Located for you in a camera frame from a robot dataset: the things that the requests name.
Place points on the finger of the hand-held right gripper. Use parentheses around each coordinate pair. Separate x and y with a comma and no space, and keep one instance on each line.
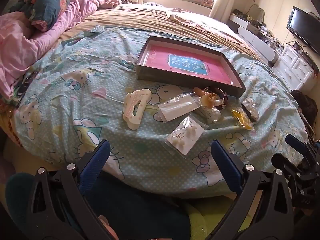
(295,142)
(282,162)

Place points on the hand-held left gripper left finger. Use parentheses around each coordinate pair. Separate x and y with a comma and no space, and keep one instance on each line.
(96,160)

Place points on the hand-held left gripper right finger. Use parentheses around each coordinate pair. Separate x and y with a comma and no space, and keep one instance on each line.
(223,160)

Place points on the clear bag with yellow rings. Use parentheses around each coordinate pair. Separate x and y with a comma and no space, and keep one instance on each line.
(241,118)

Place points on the clear bag with silver coil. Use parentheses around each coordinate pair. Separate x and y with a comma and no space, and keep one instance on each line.
(211,113)

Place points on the clear bag with dark strip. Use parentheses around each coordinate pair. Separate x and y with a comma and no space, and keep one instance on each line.
(250,107)

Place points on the dark red hair clip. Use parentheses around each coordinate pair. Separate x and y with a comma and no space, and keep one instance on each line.
(221,102)

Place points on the white cloud hair claw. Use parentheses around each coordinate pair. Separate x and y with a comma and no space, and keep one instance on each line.
(130,105)

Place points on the dark cardboard box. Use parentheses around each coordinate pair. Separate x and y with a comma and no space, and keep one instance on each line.
(190,82)

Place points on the dark brown furry object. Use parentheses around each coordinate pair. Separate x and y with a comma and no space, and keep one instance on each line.
(303,107)

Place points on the clear bag with bow earrings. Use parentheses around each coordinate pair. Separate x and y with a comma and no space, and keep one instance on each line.
(185,135)

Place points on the yellow-green cushion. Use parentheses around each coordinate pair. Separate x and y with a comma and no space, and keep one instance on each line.
(200,220)

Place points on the person's dark trouser leg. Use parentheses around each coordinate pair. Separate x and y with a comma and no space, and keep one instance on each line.
(140,212)

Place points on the clear bag with white card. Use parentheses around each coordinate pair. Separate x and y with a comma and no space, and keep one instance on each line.
(175,105)

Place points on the white drawer dresser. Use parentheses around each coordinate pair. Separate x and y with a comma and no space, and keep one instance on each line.
(292,65)

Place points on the cartoon cat printed bed sheet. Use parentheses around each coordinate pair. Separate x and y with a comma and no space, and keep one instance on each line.
(75,80)

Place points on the white low cabinet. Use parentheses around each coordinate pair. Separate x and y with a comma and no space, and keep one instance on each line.
(257,42)

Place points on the black flat television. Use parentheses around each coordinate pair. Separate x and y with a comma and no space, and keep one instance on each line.
(305,30)

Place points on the pink quilt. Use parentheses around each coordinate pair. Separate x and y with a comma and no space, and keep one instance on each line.
(15,55)

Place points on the tan bed cover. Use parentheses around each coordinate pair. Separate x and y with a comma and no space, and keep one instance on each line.
(125,17)

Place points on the cream cloth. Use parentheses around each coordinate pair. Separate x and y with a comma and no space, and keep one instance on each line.
(180,17)

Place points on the dark floral quilt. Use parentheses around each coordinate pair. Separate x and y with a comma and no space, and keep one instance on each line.
(47,5)

